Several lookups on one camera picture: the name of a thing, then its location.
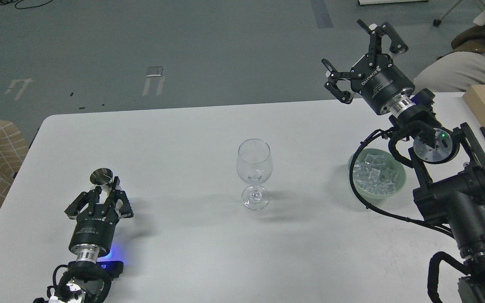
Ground steel double jigger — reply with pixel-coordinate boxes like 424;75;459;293
89;167;120;197

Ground seated person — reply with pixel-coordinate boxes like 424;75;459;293
413;12;485;93

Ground clear wine glass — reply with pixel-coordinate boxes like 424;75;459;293
236;138;273;211

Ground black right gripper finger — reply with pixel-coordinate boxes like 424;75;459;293
321;58;354;104
357;19;409;67

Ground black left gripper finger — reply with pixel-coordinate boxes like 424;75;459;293
65;187;102;219
107;177;133;219

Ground office chair base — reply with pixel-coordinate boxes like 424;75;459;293
432;0;462;27

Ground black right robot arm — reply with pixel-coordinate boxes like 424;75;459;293
322;19;485;303

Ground clear ice cubes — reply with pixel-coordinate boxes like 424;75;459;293
352;153;400;196

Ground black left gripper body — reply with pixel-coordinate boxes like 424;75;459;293
69;203;119;257

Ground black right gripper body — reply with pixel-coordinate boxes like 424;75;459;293
351;54;415;115

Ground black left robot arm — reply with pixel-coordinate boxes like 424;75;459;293
35;175;133;303

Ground green bowl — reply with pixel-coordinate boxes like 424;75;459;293
352;148;406;200

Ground black floor cable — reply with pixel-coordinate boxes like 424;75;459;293
0;0;53;18

